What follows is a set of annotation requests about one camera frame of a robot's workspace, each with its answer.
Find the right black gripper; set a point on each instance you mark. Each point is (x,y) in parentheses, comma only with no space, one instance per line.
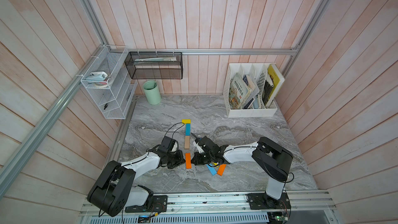
(196,155)

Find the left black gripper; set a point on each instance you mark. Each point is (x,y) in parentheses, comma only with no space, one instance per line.
(181,160)

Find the orange block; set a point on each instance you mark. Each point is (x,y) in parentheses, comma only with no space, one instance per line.
(221,169)
(188,160)

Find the natural wood block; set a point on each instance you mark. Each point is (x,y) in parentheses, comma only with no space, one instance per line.
(187,142)

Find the teal block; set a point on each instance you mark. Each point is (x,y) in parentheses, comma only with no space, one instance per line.
(188,129)

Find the short yellow block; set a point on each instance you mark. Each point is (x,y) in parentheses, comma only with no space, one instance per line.
(186,121)

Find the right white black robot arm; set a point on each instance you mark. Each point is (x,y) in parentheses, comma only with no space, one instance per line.
(271,157)

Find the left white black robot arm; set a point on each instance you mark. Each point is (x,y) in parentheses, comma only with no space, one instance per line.
(113,190)

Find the light blue block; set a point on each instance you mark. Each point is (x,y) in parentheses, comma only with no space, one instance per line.
(212,170)

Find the mint green cup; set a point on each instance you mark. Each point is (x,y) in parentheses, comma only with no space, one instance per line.
(152,92)

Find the white file organizer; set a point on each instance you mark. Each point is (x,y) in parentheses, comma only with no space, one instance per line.
(258,72)

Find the illustrated children's book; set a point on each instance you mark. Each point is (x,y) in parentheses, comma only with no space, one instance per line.
(238,93)

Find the grey blue books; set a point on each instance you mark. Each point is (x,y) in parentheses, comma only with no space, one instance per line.
(254,90)

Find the papers in black basket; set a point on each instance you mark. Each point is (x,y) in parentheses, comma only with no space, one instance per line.
(155,61)

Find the white tape dispenser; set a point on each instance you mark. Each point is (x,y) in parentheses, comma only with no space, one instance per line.
(98,79)

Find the yellow book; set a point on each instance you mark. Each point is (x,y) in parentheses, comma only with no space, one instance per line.
(274,82)

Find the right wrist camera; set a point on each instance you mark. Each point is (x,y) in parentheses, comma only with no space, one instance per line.
(206,145)

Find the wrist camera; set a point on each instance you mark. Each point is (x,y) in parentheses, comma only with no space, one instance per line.
(168,145)
(206,145)

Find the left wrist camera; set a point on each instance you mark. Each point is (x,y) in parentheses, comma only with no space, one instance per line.
(168,145)

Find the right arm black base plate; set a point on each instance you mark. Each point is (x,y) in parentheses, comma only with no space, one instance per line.
(263,201)

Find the black mesh wall basket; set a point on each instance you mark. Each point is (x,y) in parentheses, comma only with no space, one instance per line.
(174,71)

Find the white wire shelf rack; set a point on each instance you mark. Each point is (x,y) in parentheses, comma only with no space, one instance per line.
(115,99)

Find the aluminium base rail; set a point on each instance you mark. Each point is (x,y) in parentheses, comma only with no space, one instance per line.
(237,202)

